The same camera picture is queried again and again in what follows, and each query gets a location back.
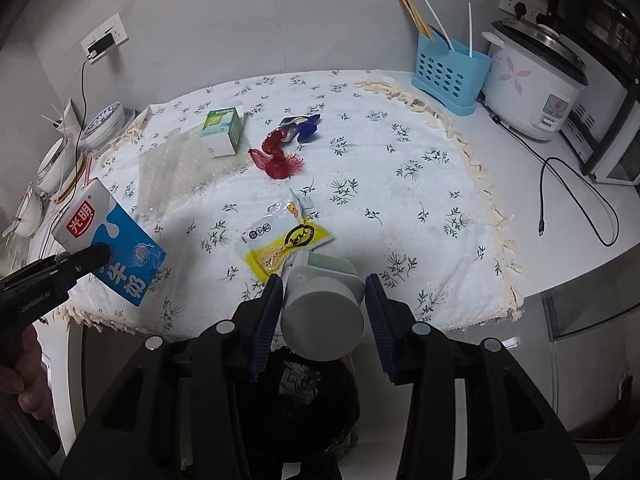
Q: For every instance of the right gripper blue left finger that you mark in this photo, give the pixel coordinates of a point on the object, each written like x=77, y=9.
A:
x=270, y=304

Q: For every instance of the blue white porcelain bowl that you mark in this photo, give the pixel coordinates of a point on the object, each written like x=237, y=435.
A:
x=108, y=122

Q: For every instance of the white cup with sticks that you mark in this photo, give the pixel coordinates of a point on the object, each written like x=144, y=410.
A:
x=68, y=123

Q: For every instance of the person's left hand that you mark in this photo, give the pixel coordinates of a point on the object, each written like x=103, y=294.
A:
x=28, y=379

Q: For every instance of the white rice cooker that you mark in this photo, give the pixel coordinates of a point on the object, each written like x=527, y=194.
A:
x=534, y=79

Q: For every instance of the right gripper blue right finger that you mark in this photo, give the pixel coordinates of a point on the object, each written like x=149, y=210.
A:
x=383, y=324

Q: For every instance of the wooden chopsticks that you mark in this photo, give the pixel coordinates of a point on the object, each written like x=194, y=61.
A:
x=417, y=19

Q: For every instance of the black charger plug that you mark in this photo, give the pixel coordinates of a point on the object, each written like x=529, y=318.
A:
x=100, y=46

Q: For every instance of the blue foil snack wrapper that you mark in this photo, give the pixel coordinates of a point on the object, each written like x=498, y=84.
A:
x=300, y=128

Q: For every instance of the white microwave oven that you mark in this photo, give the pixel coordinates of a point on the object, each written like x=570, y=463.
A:
x=603, y=127

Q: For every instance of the white ceramic bowl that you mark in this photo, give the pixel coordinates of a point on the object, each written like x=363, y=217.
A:
x=56, y=165

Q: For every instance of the white wall socket right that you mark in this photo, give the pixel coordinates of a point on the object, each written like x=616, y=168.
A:
x=527, y=10

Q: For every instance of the yellow snack packet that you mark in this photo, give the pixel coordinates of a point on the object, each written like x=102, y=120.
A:
x=282, y=230

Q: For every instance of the clear bubble wrap sheet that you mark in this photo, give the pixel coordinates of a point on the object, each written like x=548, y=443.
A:
x=170, y=171

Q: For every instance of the black trash bin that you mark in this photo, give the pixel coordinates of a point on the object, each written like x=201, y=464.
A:
x=316, y=406

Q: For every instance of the white floral tablecloth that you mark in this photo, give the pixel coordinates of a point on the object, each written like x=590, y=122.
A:
x=386, y=174

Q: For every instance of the blue white milk carton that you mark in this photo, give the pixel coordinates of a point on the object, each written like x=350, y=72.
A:
x=95, y=217

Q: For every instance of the white wall socket left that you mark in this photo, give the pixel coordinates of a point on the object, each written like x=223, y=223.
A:
x=115, y=26

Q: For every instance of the white straw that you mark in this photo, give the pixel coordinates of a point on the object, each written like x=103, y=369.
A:
x=441, y=26
x=470, y=30

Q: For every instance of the red mesh net bag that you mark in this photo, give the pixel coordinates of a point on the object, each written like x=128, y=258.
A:
x=272, y=160

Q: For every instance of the white plastic cup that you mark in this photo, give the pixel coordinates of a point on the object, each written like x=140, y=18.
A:
x=321, y=318

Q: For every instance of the green white medicine box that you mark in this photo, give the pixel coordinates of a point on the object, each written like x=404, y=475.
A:
x=222, y=131

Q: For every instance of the blue plastic utensil holder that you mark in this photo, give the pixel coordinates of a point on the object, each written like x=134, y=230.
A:
x=451, y=76

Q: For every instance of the white wall socket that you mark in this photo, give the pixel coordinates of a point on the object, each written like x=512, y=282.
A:
x=115, y=26
x=527, y=10

